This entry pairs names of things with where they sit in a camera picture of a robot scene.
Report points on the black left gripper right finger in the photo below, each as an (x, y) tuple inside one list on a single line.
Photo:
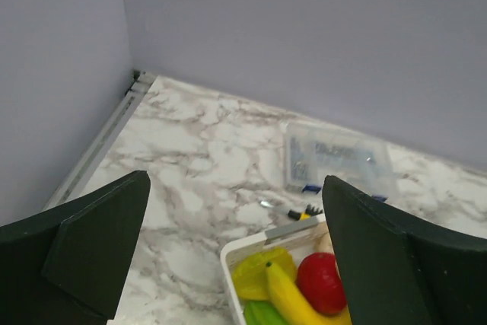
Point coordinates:
[(397, 268)]

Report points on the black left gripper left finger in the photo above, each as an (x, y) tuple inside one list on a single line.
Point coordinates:
[(68, 265)]

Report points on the white toy leek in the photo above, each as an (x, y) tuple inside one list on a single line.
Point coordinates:
[(325, 244)]

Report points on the red toy apple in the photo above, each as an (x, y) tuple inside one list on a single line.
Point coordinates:
[(319, 282)]

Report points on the yellow toy banana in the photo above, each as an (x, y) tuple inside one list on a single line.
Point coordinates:
[(291, 304)]

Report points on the yellow toy starfruit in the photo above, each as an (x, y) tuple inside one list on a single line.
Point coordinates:
[(249, 277)]

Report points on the aluminium side rail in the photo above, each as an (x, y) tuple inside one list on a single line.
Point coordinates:
[(72, 186)]

